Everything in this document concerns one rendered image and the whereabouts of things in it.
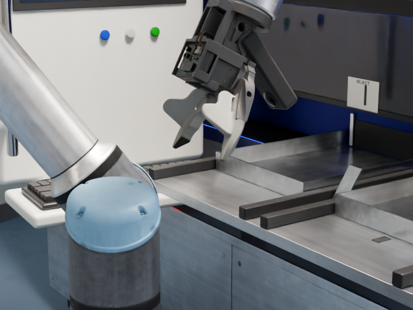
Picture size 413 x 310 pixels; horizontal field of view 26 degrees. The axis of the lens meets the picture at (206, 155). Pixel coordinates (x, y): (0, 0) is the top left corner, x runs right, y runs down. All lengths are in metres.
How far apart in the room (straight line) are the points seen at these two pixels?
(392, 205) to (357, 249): 0.22
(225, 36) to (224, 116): 0.11
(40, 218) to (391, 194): 0.66
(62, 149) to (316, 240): 0.41
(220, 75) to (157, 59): 0.89
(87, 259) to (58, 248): 2.05
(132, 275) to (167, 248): 1.38
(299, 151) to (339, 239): 0.52
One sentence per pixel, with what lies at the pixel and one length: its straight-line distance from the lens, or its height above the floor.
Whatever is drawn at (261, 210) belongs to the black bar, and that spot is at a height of 0.89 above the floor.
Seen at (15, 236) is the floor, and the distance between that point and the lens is 4.07.
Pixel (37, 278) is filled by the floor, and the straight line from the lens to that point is 3.59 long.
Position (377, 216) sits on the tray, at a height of 0.90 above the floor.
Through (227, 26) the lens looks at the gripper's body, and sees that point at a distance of 1.16.
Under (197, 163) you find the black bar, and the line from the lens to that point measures 1.72.
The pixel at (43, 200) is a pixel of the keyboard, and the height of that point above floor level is 0.82.
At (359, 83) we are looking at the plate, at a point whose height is 1.04.
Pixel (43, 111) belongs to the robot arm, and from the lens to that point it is 1.21.
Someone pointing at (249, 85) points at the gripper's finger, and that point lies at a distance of 1.14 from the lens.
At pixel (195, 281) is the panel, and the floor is 0.43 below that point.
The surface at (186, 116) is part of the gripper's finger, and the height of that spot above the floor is 1.09.
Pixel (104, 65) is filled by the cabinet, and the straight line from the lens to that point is 1.98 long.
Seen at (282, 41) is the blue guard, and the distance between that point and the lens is 1.95.
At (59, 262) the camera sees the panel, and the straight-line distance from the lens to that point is 3.16.
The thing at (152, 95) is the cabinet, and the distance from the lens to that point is 2.04.
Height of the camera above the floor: 1.34
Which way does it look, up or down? 15 degrees down
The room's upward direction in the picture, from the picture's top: straight up
